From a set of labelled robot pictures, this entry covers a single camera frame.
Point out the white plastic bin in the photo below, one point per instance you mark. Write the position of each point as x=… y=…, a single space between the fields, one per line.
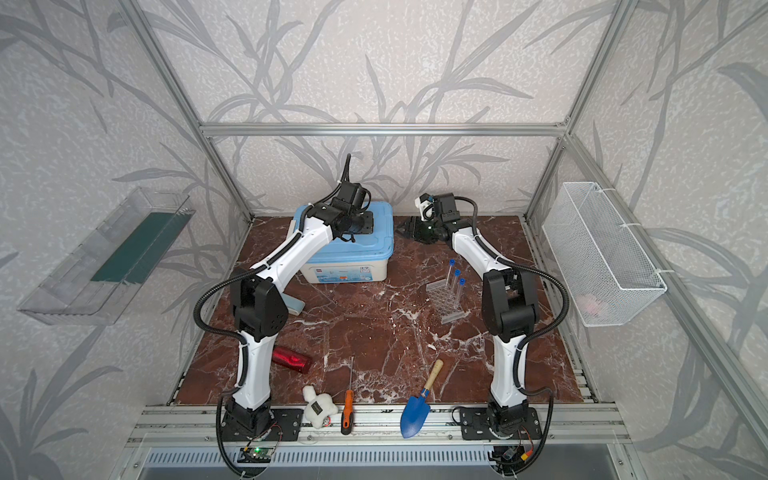
x=351 y=272

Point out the green circuit board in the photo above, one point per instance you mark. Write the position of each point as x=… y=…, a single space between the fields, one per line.
x=255 y=455

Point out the white wire basket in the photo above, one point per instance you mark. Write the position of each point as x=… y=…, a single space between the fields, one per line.
x=597 y=253

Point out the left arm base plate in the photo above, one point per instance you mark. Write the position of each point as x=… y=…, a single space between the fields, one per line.
x=280 y=424

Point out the clear acrylic test tube rack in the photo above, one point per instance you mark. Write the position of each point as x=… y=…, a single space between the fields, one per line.
x=441 y=299

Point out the blue capped test tube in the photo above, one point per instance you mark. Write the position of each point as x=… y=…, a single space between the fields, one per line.
x=450 y=274
x=458 y=291
x=455 y=279

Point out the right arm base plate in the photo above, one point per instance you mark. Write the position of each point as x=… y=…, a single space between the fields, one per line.
x=486 y=423

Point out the orange handled screwdriver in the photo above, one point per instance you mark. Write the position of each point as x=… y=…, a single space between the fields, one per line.
x=347 y=418

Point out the pink object in basket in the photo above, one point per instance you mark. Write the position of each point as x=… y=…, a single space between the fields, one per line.
x=590 y=306

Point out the grey-blue flat tool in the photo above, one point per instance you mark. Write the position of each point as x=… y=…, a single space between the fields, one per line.
x=294 y=305

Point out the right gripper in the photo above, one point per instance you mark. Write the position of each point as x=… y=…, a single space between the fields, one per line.
x=420 y=227

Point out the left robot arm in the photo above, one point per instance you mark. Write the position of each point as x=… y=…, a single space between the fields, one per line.
x=259 y=309

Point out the blue garden trowel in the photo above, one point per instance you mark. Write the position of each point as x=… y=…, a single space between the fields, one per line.
x=417 y=409

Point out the aluminium frame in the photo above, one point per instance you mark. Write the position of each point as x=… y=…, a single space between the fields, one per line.
x=739 y=387

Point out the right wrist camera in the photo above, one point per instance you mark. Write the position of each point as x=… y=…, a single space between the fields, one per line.
x=425 y=206

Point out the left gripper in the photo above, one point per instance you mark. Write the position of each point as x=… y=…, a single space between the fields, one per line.
x=349 y=189

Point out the clear wall shelf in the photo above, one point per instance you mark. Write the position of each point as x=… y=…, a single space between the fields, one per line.
x=95 y=283

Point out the blue plastic bin lid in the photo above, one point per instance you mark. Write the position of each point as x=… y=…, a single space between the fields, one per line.
x=376 y=245

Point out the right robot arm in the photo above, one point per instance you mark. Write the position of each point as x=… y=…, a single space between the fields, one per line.
x=509 y=305

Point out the red small object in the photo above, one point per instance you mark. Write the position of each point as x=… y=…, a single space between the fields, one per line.
x=292 y=360

